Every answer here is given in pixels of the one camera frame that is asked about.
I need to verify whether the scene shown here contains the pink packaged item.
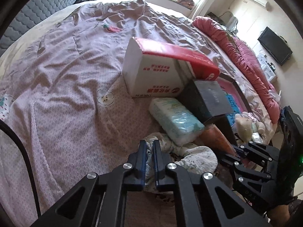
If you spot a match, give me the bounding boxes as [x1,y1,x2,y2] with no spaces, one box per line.
[198,124,237,155]

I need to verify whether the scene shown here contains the large green tissue packet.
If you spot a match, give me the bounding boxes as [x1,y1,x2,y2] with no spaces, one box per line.
[148,97,205,147]

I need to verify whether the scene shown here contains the clothes on windowsill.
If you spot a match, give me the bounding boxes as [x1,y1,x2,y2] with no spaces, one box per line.
[151,0,196,10]

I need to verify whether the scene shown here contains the black cable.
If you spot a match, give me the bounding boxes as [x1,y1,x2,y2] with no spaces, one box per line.
[0,120,41,219]

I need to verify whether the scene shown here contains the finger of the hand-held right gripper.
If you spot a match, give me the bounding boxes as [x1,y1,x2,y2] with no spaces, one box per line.
[233,141,281,165]
[220,155,275,187]

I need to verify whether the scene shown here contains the white plush toy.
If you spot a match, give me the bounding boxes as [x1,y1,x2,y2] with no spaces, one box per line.
[234,116,252,143]

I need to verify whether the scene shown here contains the white floral cloth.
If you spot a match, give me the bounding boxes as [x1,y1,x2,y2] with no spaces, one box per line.
[141,132,219,188]

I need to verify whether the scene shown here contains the grey quilted headboard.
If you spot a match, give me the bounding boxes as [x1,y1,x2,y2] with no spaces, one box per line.
[0,0,90,54]

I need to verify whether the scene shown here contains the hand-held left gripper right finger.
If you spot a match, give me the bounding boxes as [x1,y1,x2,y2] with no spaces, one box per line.
[153,139,273,227]

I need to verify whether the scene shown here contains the grey tray with pink book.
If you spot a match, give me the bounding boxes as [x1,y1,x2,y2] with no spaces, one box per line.
[217,73,252,124]

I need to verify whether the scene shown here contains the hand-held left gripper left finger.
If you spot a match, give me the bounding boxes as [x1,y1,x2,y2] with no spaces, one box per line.
[31,140,148,227]

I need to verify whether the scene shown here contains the person's right forearm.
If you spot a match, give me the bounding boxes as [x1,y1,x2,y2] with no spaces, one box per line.
[269,204,294,227]

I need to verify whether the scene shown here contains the white drawer cabinet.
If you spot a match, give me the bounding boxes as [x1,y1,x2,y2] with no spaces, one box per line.
[258,51,278,83]

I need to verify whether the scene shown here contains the mauve bed sheet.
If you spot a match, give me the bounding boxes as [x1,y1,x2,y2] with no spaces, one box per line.
[0,0,277,219]

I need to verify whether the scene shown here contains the dark blue box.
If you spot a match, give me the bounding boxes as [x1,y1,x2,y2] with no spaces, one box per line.
[179,79,234,124]

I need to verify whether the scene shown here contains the black wall television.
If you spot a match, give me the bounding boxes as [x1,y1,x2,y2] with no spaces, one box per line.
[257,26,293,67]

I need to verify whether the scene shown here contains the red and white tissue box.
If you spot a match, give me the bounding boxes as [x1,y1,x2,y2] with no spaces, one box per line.
[122,37,220,99]

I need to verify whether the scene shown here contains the pink quilt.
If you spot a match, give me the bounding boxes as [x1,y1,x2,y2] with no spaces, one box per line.
[192,16,281,124]

